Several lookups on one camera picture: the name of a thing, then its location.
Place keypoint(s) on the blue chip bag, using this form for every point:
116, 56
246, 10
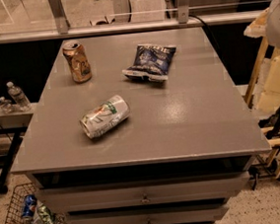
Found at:
152, 62

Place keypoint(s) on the orange soda can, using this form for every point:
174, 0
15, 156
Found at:
78, 63

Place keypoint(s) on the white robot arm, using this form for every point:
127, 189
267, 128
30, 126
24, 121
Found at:
267, 24

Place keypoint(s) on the white green soda can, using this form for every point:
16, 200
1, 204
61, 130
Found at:
105, 117

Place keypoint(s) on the green can in basket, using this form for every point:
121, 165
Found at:
45, 214

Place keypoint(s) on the blue pepsi can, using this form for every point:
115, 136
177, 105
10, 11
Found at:
29, 206

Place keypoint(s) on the grey drawer cabinet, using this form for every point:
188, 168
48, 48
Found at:
184, 150

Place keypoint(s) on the clear plastic water bottle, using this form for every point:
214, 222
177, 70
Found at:
18, 96

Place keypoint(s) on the small clear plastic bottle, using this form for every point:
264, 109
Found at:
6, 105

